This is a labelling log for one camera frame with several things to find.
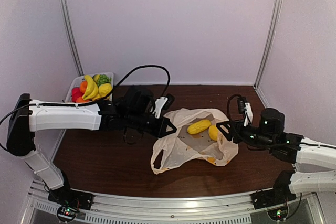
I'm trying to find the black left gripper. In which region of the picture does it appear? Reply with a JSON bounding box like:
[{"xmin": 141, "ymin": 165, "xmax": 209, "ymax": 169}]
[{"xmin": 126, "ymin": 110, "xmax": 177, "ymax": 138}]

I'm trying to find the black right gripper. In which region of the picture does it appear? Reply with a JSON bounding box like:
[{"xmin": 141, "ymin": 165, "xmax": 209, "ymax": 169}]
[{"xmin": 216, "ymin": 119, "xmax": 275, "ymax": 151}]

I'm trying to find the cream printed plastic bag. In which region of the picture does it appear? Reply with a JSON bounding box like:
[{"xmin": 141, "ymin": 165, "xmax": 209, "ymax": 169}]
[{"xmin": 150, "ymin": 108, "xmax": 239, "ymax": 175}]

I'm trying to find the large yellow toy lemon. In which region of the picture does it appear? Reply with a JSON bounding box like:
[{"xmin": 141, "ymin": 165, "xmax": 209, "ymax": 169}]
[{"xmin": 98, "ymin": 83, "xmax": 113, "ymax": 98}]

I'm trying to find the green toy grape bunch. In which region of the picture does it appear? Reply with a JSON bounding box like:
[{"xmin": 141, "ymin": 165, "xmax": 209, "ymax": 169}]
[{"xmin": 97, "ymin": 74, "xmax": 112, "ymax": 86}]

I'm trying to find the yellow toy banana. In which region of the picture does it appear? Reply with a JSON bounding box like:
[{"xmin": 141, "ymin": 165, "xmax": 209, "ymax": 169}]
[{"xmin": 82, "ymin": 75, "xmax": 101, "ymax": 102}]

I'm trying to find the orange toy fruit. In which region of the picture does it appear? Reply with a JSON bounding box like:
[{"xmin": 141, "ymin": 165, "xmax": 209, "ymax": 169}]
[{"xmin": 79, "ymin": 81, "xmax": 88, "ymax": 94}]

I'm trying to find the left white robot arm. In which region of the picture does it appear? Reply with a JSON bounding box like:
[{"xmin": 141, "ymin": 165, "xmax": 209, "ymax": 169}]
[{"xmin": 3, "ymin": 86, "xmax": 177, "ymax": 205}]

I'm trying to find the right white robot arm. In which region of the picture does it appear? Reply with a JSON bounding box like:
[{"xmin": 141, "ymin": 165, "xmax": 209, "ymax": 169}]
[{"xmin": 216, "ymin": 108, "xmax": 335, "ymax": 208}]

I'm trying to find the yellow green toy fruit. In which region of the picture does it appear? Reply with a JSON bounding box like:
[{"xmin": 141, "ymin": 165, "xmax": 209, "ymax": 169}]
[{"xmin": 93, "ymin": 74, "xmax": 100, "ymax": 83}]

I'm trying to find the red toy fruit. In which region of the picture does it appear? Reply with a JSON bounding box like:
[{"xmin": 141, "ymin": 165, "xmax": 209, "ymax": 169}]
[{"xmin": 71, "ymin": 87, "xmax": 83, "ymax": 102}]

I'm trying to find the yellow toy mango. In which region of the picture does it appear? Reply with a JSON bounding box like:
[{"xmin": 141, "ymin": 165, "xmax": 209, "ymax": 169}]
[{"xmin": 208, "ymin": 125, "xmax": 219, "ymax": 142}]

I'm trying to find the yellow toy starfruit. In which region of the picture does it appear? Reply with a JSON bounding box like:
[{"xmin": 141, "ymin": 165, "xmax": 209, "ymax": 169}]
[{"xmin": 187, "ymin": 119, "xmax": 211, "ymax": 135}]

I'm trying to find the white perforated plastic basket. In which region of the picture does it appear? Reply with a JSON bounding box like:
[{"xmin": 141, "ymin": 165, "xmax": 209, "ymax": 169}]
[{"xmin": 65, "ymin": 72, "xmax": 114, "ymax": 103}]

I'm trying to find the right round circuit board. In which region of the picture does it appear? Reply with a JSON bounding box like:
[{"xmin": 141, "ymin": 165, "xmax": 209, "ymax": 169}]
[{"xmin": 267, "ymin": 206, "xmax": 289, "ymax": 221}]

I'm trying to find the round circuit board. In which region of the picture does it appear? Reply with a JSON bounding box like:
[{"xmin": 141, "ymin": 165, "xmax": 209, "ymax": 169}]
[
  {"xmin": 267, "ymin": 206, "xmax": 289, "ymax": 221},
  {"xmin": 56, "ymin": 206, "xmax": 78, "ymax": 222}
]

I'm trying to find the left round circuit board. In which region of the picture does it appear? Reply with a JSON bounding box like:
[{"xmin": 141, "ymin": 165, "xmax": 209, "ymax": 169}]
[{"xmin": 56, "ymin": 206, "xmax": 78, "ymax": 222}]

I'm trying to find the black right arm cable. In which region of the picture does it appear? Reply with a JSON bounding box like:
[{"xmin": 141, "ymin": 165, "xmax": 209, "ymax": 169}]
[{"xmin": 227, "ymin": 94, "xmax": 336, "ymax": 151}]

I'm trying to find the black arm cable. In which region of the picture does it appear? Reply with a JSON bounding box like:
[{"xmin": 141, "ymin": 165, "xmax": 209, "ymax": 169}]
[
  {"xmin": 0, "ymin": 64, "xmax": 171, "ymax": 130},
  {"xmin": 227, "ymin": 94, "xmax": 336, "ymax": 151}
]

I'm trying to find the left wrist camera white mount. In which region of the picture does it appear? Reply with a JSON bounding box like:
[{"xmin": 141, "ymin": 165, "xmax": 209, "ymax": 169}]
[{"xmin": 151, "ymin": 93, "xmax": 175, "ymax": 119}]

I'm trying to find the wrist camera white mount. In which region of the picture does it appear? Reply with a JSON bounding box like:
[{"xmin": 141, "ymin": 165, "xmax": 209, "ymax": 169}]
[
  {"xmin": 237, "ymin": 97, "xmax": 253, "ymax": 127},
  {"xmin": 151, "ymin": 93, "xmax": 175, "ymax": 119}
]

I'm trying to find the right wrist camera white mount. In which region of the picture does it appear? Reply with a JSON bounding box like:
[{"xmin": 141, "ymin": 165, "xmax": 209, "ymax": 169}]
[{"xmin": 237, "ymin": 97, "xmax": 253, "ymax": 127}]

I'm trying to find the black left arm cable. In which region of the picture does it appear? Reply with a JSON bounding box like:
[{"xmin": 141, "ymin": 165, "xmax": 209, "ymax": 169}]
[{"xmin": 0, "ymin": 64, "xmax": 171, "ymax": 130}]

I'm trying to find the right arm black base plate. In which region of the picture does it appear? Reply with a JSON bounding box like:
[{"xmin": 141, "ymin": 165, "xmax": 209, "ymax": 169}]
[{"xmin": 250, "ymin": 188, "xmax": 297, "ymax": 209}]

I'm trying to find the aluminium front rail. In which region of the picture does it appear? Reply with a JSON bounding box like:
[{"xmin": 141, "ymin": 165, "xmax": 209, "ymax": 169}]
[{"xmin": 18, "ymin": 179, "xmax": 327, "ymax": 223}]

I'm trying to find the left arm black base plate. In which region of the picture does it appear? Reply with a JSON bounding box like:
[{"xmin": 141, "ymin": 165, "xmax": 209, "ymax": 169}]
[{"xmin": 48, "ymin": 189, "xmax": 93, "ymax": 210}]

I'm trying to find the right aluminium frame post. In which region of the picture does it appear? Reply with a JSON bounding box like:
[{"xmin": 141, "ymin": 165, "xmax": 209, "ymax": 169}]
[{"xmin": 254, "ymin": 0, "xmax": 283, "ymax": 90}]

